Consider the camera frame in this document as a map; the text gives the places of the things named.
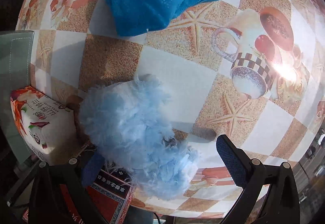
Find light blue fluffy duster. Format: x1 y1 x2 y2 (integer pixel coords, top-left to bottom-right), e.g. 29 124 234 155
79 74 199 200

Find red patterned box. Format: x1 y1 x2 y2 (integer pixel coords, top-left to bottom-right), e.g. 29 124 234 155
23 166 132 223

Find white tissue pack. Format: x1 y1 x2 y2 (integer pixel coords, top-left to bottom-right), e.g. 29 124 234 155
10 86 85 165

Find checkered patterned tablecloth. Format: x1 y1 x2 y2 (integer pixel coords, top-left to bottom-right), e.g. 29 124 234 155
16 0 324 218

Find grey fabric chair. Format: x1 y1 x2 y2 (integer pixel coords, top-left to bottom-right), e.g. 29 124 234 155
1 30 34 163

